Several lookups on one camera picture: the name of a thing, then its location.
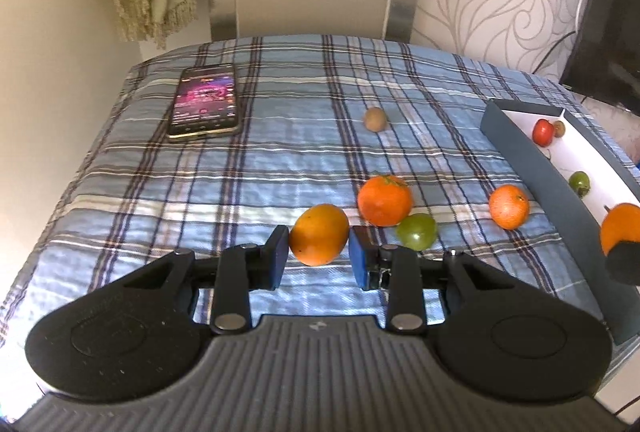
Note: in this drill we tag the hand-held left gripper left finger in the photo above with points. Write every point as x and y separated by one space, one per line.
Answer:
280 257

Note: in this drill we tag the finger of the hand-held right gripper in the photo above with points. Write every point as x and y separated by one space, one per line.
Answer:
625 263

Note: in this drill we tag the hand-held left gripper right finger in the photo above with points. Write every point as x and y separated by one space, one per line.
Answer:
357 257

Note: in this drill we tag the yellowish orange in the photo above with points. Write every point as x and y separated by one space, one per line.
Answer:
319 234

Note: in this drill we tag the large mandarin orange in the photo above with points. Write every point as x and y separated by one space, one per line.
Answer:
385 202

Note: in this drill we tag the light green apple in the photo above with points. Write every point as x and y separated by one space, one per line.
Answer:
416 232

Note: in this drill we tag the small dark green fruit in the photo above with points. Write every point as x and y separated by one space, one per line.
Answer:
580 183

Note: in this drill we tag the dark box with white inside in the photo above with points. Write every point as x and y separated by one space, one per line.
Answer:
540 182

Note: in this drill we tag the small orange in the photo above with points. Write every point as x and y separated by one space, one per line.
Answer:
508 207

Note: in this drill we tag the small brown kiwi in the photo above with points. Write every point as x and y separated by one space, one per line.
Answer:
559 128

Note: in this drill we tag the red apple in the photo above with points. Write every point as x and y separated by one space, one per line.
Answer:
541 132

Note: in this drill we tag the blue plaid blanket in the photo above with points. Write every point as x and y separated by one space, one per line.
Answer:
150 192

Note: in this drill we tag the black smartphone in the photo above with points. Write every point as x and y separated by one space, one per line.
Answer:
205 102

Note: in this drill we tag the black flat television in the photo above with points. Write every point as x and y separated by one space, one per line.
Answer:
615 37

